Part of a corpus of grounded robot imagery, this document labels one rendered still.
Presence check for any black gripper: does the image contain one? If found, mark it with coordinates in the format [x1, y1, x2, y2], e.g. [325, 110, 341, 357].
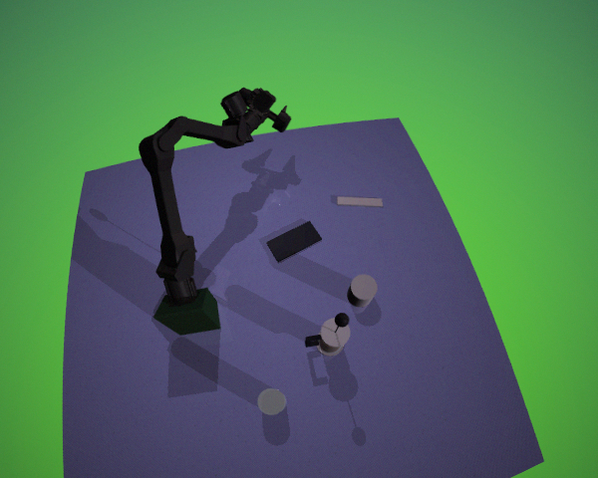
[239, 88, 291, 132]

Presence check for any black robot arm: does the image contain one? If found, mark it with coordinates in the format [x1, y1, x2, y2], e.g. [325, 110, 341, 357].
[139, 88, 277, 307]

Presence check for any grey flat bar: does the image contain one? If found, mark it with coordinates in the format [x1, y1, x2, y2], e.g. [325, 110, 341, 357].
[337, 196, 383, 207]

